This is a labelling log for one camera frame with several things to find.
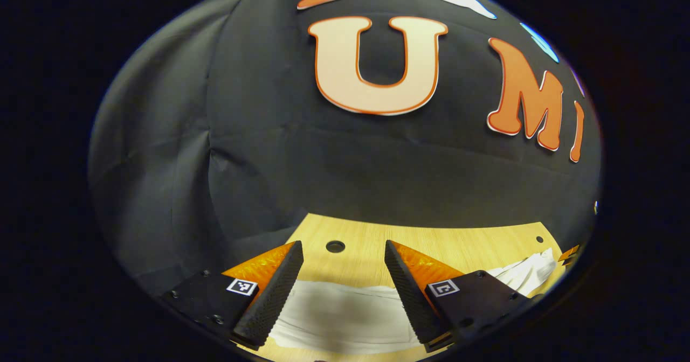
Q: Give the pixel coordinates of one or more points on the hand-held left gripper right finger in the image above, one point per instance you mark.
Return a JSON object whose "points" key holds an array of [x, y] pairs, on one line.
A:
{"points": [[409, 300]]}

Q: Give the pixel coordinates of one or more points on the white jeans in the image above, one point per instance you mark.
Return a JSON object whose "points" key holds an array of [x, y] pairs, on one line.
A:
{"points": [[345, 313]]}

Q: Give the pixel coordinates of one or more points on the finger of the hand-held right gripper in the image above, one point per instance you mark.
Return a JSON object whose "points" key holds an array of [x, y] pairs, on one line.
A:
{"points": [[568, 255]]}

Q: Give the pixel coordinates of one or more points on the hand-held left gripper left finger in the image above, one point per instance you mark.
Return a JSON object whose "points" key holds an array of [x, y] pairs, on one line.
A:
{"points": [[272, 303]]}

